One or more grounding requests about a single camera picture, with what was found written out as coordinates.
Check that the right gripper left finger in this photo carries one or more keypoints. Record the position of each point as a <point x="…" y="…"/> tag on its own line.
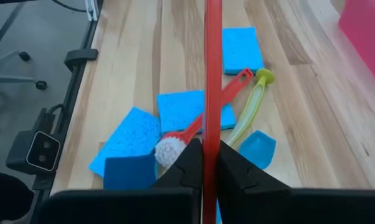
<point x="184" y="174"/>

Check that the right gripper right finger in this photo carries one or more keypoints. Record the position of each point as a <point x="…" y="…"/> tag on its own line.
<point x="237" y="186"/>

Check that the red dish brush white bristles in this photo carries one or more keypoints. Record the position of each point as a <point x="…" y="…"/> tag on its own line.
<point x="168" y="151"/>

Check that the blue cellulose sponge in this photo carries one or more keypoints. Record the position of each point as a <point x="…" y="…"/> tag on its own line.
<point x="128" y="133"/>
<point x="128" y="171"/>
<point x="242" y="49"/>
<point x="178" y="109"/>

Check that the black table edge clamp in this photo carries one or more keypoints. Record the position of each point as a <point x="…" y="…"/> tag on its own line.
<point x="81" y="55"/>

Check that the black rounded object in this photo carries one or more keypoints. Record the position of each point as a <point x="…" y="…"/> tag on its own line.
<point x="7" y="196"/>

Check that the red plastic bin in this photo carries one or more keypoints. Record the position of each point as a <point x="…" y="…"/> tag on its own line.
<point x="368" y="37"/>

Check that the grey office chair base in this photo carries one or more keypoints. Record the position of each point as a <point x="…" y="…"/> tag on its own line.
<point x="7" y="78"/>

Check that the black aluminium table frame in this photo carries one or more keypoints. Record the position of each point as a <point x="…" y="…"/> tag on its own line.
<point x="72" y="93"/>

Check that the black table-level camera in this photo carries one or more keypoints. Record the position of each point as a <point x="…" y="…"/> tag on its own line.
<point x="35" y="152"/>

